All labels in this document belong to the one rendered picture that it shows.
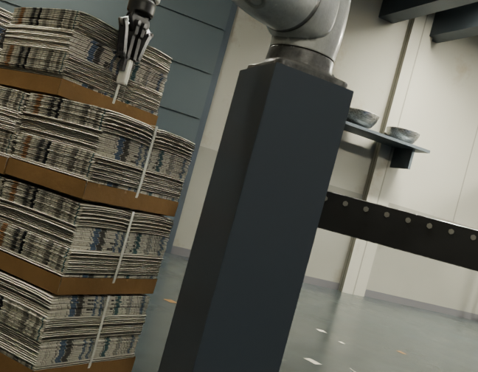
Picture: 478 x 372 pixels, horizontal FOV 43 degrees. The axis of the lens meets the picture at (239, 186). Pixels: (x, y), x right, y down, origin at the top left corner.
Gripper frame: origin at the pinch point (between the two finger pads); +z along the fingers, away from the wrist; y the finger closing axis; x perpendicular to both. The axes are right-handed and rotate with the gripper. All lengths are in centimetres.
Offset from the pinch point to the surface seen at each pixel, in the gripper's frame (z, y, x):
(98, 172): 28.3, 16.2, 15.3
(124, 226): 40.2, 1.1, 14.5
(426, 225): 20, -65, 74
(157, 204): 33.0, -9.6, 15.0
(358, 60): -157, -494, -140
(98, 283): 56, 5, 15
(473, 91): -172, -626, -42
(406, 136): -85, -511, -72
